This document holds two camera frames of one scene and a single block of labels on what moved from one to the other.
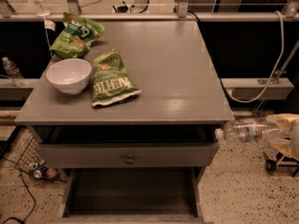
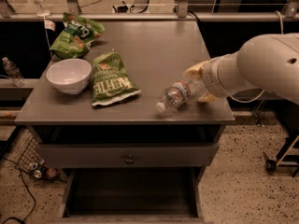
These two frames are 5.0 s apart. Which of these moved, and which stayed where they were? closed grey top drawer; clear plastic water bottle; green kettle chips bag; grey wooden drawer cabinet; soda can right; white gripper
Moved: white gripper; clear plastic water bottle
Stayed: grey wooden drawer cabinet; closed grey top drawer; soda can right; green kettle chips bag
